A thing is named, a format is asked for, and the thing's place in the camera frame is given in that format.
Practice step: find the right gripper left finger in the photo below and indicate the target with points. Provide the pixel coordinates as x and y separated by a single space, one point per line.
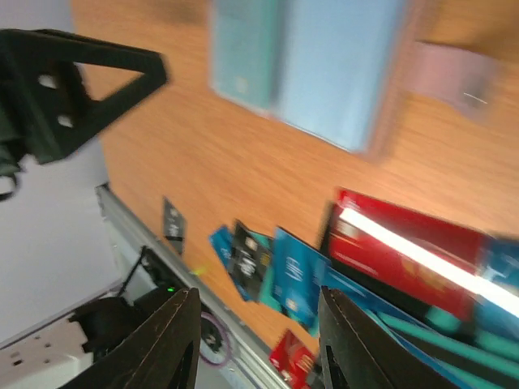
163 352

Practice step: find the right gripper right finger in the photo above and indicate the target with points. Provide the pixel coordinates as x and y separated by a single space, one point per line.
357 353

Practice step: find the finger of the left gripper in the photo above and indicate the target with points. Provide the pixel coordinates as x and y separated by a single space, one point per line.
46 110

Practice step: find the red card bottom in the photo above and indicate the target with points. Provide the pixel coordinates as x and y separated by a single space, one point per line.
293 360

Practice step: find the blue diamond logo card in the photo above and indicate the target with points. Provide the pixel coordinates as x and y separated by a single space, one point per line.
298 274

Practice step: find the black card lone left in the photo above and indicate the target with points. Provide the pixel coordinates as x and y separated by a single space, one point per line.
174 226

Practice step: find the blue card left bottom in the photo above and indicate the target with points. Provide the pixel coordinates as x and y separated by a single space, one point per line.
221 241

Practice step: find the red VIP card upper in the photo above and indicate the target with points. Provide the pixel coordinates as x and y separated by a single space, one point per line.
430 259

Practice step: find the black VIP card left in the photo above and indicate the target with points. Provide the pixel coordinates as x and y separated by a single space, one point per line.
250 258

